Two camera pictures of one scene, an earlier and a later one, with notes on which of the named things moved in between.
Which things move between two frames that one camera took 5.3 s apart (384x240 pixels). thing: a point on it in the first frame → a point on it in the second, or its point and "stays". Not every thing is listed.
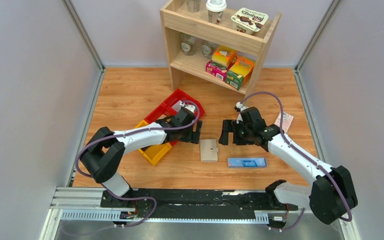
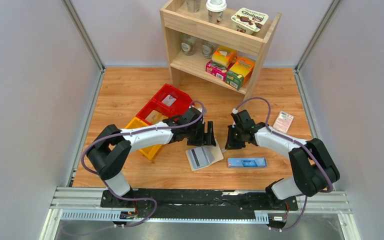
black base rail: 189,204 stays
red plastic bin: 164,108 → 154,105
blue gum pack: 247,162 stays
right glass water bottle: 208,49 stays
